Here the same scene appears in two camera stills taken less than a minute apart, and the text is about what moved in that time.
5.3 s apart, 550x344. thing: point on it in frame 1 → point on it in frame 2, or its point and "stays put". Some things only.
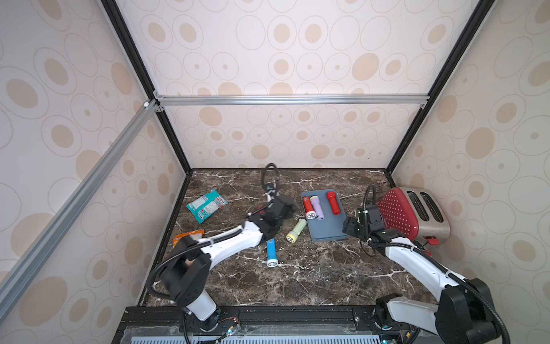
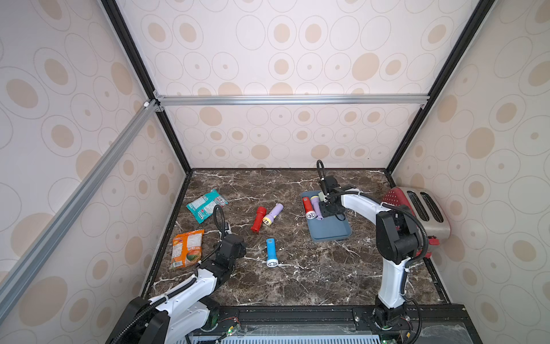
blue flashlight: [271, 254] stays put
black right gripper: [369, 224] → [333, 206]
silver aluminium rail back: [293, 99] stays put
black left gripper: [288, 213] → [243, 249]
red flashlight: [309, 208] stays put
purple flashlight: [317, 207] stays put
